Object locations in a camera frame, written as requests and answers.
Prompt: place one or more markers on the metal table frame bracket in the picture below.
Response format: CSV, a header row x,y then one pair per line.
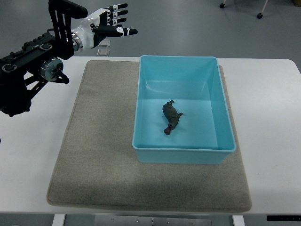
x,y
116,220

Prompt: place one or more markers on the beige felt mat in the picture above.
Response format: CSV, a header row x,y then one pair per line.
x,y
97,166

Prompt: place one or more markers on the metal floor plate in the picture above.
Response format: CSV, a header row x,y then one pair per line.
x,y
103,52
104,43

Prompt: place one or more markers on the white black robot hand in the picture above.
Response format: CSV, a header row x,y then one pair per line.
x,y
103,23

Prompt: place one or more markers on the brown hippo toy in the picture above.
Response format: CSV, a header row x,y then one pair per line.
x,y
171,115

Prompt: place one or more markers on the blue plastic box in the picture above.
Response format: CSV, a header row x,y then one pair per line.
x,y
204,134

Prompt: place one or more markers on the black table control panel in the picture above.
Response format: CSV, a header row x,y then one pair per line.
x,y
284,218

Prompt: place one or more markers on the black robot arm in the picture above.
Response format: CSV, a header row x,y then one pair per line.
x,y
24,73

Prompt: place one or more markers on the lower metal floor plate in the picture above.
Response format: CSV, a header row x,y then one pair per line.
x,y
103,52

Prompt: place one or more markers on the upper metal floor plate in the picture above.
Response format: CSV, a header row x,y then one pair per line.
x,y
104,43

